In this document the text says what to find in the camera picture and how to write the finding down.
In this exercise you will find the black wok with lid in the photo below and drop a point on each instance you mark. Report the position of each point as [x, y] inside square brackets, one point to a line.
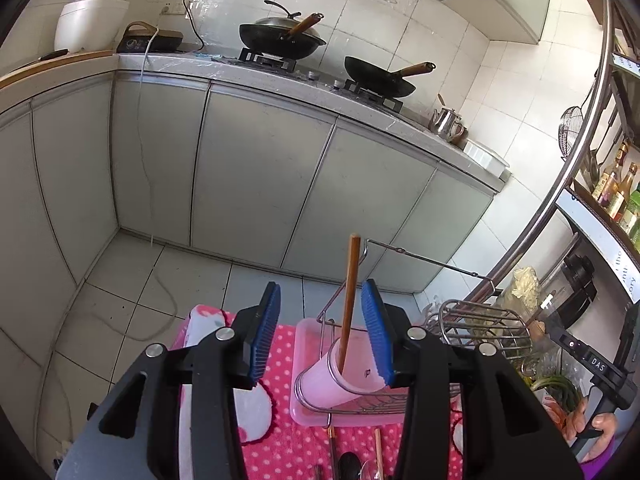
[283, 36]

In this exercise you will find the sauce bottles on shelf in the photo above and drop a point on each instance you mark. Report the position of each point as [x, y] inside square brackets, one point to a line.
[617, 194]

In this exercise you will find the person's right hand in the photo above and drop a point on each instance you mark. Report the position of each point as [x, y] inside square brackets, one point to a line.
[605, 424]

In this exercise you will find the pink polka dot cloth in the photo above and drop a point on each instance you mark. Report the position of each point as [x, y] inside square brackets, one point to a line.
[273, 445]

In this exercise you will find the wooden cutting board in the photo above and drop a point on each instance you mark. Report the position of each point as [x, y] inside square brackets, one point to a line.
[42, 66]

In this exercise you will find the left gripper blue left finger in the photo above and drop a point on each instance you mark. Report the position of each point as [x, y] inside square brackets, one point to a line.
[259, 338]

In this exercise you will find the black wok wooden handle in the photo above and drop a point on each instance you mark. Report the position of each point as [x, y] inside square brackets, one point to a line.
[390, 85]

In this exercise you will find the white rice cooker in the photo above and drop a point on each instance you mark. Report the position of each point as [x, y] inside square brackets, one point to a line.
[89, 25]

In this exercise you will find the black blender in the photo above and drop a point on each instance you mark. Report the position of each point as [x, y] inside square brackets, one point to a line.
[572, 290]

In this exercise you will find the chrome wire utensil rack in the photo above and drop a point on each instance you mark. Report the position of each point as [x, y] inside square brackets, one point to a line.
[419, 351]

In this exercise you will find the black electric griddle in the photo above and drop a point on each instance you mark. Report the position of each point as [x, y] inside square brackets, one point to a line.
[142, 37]

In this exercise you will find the black plastic spoon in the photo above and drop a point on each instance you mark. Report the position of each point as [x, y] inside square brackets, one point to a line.
[348, 467]

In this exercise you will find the stainless steel kettle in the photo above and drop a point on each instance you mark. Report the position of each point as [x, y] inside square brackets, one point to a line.
[447, 123]

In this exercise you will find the white container on counter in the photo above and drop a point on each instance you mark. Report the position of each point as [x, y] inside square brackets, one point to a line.
[485, 157]

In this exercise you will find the napa cabbage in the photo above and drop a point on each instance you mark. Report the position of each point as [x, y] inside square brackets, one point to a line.
[522, 294]

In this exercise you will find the left pink plastic cup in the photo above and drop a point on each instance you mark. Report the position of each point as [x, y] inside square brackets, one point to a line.
[322, 386]

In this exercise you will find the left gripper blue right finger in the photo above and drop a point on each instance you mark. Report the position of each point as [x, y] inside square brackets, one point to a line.
[379, 331]

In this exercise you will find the light brown wooden chopstick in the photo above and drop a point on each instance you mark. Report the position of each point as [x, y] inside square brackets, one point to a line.
[379, 462]

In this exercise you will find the wire skimmer strainer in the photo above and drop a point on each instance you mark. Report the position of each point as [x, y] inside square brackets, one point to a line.
[569, 126]

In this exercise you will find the green scallions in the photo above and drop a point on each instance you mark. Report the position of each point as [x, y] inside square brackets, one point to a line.
[561, 389]

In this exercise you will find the dark chopstick gold band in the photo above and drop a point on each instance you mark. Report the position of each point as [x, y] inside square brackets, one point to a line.
[333, 452]

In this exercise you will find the gas stove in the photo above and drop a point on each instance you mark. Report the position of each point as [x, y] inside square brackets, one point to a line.
[291, 69]

